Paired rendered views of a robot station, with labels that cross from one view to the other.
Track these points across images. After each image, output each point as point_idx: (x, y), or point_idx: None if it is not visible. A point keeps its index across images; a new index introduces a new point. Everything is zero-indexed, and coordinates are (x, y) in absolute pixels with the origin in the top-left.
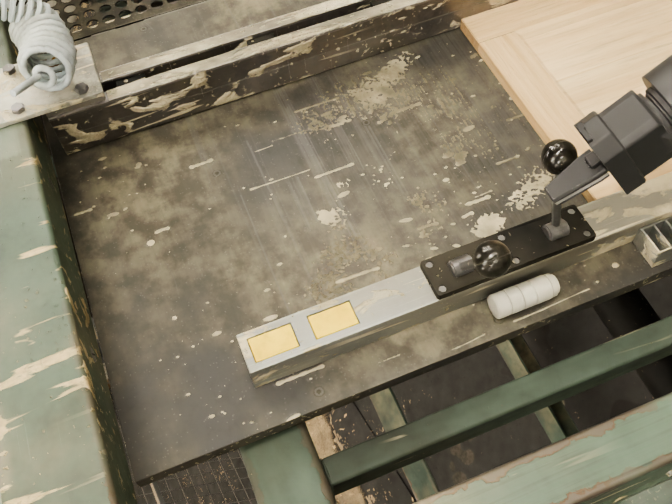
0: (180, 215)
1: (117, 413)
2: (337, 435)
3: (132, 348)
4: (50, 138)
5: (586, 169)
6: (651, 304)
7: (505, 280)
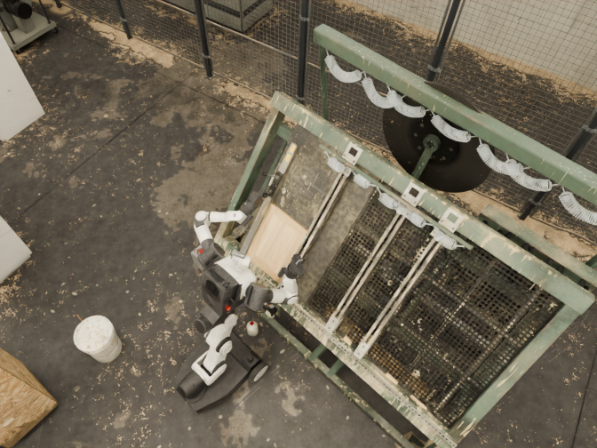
0: (324, 161)
1: None
2: (456, 199)
3: (313, 135)
4: None
5: (259, 193)
6: (338, 263)
7: None
